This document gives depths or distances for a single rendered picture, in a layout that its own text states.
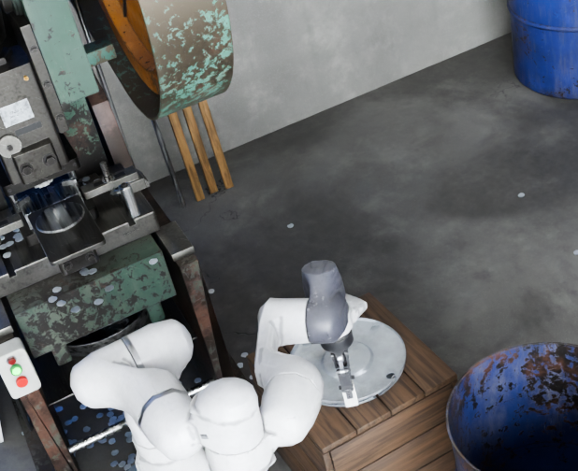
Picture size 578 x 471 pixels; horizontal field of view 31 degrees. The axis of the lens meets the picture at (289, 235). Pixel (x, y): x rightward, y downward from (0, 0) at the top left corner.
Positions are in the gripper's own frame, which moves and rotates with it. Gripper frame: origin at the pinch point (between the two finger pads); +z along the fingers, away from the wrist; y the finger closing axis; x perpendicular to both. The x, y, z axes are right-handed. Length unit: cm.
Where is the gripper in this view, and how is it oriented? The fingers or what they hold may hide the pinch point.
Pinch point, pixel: (349, 393)
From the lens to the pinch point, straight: 247.5
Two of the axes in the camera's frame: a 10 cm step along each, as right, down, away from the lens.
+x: 9.8, -1.9, -0.8
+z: 2.0, 7.9, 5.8
